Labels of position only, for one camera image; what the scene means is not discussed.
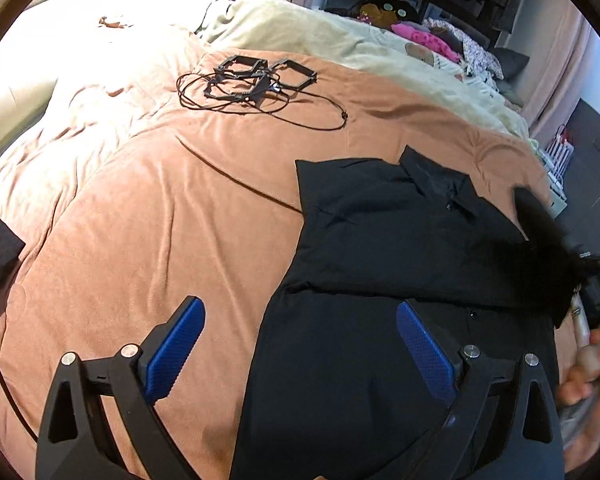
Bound pink plush toy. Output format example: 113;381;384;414
390;21;461;61

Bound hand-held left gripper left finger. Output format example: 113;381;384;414
35;296;207;480

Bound floral cloth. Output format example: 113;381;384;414
425;17;503;83

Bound brown blanket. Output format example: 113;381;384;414
0;25;556;480

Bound black cable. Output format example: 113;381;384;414
0;330;38;443

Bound black shirt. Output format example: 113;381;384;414
230;146;568;480

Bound white striped bag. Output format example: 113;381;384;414
542;127;578;188

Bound black plastic frames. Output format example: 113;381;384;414
205;52;317;103

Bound person's right hand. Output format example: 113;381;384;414
557;330;600;466

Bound beige pillow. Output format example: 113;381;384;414
177;0;236;41

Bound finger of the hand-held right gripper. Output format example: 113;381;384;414
514;187;588;328

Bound white bed sheet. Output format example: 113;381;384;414
0;15;206;196

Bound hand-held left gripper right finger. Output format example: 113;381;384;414
395;300;566;480

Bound cream blanket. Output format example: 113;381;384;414
197;0;531;141

